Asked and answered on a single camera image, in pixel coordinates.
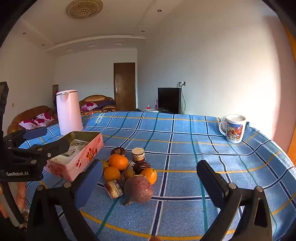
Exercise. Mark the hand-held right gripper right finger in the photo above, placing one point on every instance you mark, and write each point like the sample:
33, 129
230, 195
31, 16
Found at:
212, 185

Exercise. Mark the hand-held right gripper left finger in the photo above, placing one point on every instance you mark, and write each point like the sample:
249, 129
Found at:
90, 178

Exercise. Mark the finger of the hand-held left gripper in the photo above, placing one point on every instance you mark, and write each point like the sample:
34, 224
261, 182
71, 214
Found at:
57, 147
34, 134

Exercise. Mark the metal tray with paper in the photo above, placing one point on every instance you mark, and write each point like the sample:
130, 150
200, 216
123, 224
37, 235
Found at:
81, 160

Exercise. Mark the orange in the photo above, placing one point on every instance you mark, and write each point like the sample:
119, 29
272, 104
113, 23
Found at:
112, 173
150, 176
118, 162

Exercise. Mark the brown pomegranate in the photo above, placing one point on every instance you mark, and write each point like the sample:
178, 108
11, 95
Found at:
138, 190

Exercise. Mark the person's left forearm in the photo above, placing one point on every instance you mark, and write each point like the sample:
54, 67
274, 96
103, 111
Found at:
22, 197

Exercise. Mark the white pink flowered pillow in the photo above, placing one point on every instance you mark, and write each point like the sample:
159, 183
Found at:
29, 124
89, 106
44, 118

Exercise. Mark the printed paper sheet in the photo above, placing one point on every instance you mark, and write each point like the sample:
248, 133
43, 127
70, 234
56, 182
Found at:
77, 144

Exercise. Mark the small yellow-green citrus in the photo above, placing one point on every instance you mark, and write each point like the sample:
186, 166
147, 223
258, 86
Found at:
129, 174
105, 166

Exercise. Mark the brown leather sofa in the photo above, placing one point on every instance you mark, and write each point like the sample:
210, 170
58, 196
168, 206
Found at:
97, 98
30, 113

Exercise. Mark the pink electric kettle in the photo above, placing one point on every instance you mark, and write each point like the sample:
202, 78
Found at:
69, 111

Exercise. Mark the blue plaid tablecloth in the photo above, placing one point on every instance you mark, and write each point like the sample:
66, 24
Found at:
185, 150

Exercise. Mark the white printed mug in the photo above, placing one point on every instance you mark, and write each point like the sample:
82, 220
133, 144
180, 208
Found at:
234, 132

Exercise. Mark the brown wooden door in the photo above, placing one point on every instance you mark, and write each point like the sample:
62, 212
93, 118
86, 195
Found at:
124, 85

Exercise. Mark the black television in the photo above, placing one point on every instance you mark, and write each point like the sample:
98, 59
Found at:
168, 99

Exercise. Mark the round golden ceiling lamp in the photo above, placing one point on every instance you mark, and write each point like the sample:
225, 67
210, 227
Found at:
84, 8

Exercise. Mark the wall power outlet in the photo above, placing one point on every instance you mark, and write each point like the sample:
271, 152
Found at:
182, 83

